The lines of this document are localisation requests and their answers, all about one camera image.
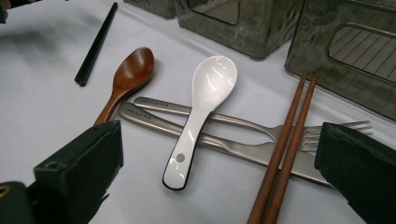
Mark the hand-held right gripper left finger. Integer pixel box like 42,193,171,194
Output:
33,120,124,224

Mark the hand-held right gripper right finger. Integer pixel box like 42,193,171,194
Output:
314,121,396,224

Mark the brown wooden chopstick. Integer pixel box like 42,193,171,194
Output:
263,77,318,224
247,73,308,224

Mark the brown wooden spoon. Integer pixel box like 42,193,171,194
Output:
93,46,156,126

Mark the black chopstick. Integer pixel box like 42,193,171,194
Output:
74,2,119,88

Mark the metal fork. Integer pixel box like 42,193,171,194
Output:
134,96,374,153

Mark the white ceramic spoon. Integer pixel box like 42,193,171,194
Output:
162,55,238,191

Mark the transparent grey plastic bin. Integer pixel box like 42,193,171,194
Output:
122,0,177,20
174,0,305,61
284,0,396,122

